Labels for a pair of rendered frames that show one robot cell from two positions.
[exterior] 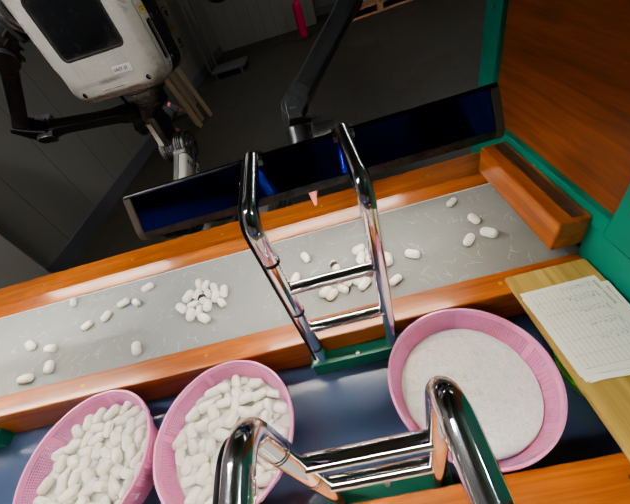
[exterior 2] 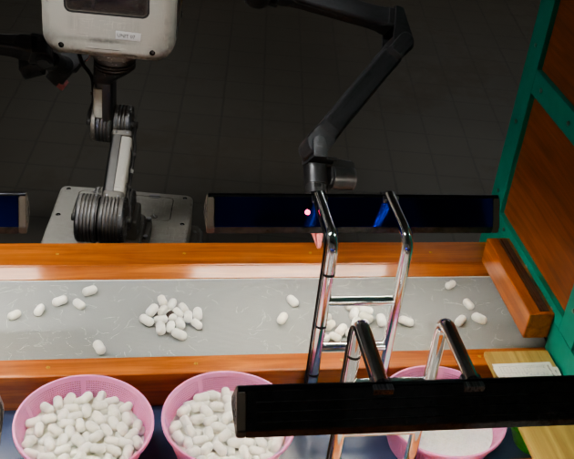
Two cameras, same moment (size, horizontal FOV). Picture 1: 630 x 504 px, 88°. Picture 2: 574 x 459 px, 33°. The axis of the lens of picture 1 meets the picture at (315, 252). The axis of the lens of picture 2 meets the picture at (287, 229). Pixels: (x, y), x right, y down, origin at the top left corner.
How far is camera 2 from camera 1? 1.48 m
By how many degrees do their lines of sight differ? 19
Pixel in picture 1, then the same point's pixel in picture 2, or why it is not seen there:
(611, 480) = not seen: outside the picture
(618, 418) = (534, 439)
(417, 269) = (408, 335)
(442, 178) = (445, 259)
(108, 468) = (100, 437)
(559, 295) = (520, 370)
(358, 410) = not seen: hidden behind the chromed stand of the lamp
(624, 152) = (573, 267)
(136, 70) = (142, 43)
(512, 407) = (469, 437)
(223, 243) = (189, 264)
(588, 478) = not seen: outside the picture
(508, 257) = (491, 342)
